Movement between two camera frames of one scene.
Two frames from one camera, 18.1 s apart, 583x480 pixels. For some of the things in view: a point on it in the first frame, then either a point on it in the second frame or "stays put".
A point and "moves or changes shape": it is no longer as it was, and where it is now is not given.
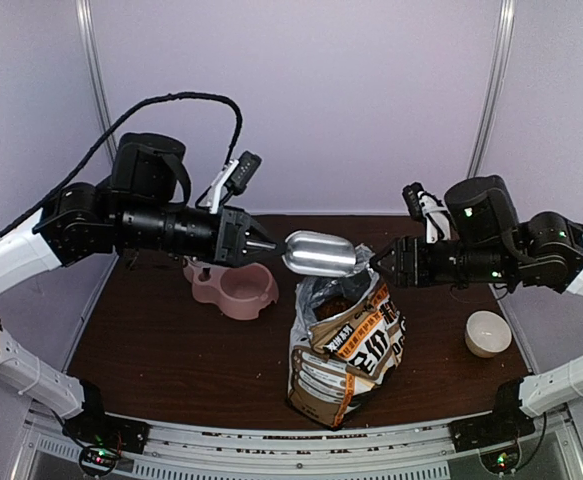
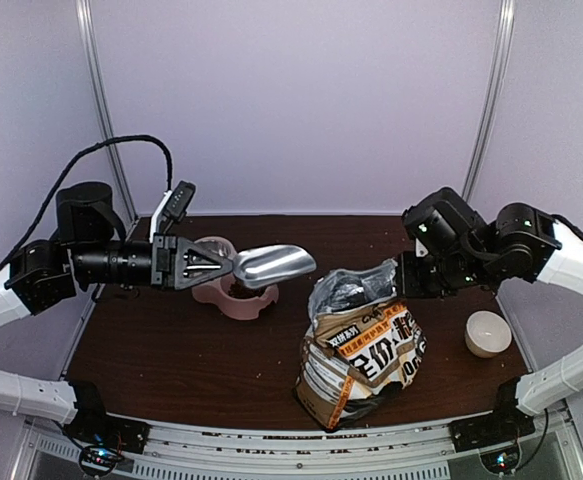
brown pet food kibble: x=331 y=305 -> x=238 y=289
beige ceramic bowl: x=487 y=334 stays put
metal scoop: x=316 y=253 -> x=258 y=266
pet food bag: x=348 y=336 moves or changes shape
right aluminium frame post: x=490 y=107 stays put
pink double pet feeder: x=244 y=290 stays put
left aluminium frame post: x=90 y=43 stays put
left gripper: x=234 y=222 -> x=178 y=247
